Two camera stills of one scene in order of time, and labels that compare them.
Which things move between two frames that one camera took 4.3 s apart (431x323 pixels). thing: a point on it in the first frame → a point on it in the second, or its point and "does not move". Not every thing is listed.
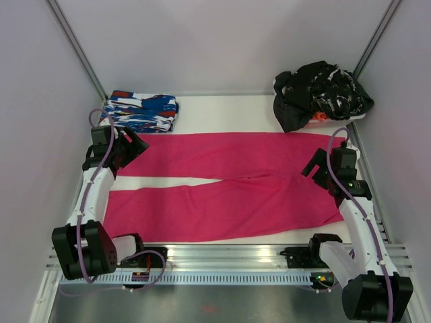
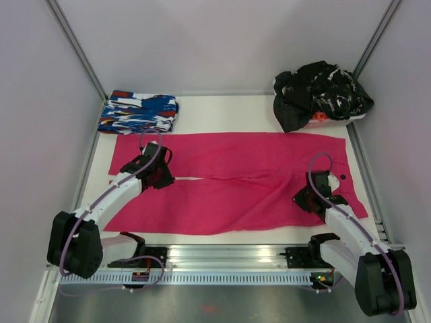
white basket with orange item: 320,122 does not move
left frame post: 54,7 does not move
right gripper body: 322,175 → 302,197
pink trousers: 268,190 does not move
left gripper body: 127,151 → 163,177
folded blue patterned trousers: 143,113 does not move
